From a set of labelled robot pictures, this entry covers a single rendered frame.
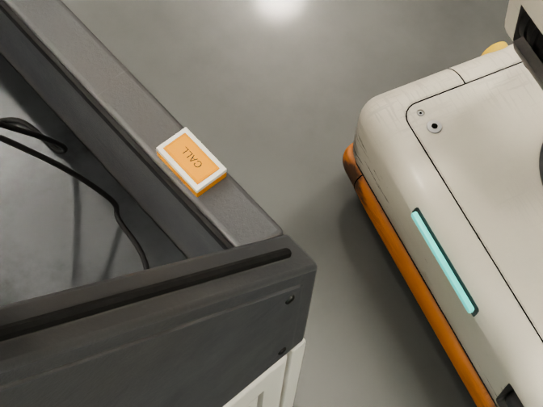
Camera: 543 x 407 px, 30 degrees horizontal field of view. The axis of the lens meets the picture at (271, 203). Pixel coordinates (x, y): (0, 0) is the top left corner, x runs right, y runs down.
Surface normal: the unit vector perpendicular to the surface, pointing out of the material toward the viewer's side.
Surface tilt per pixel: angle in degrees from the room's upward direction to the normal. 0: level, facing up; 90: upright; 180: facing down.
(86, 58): 0
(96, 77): 0
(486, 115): 0
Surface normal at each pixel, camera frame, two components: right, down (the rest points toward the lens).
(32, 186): 0.04, -0.47
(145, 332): 0.66, 0.68
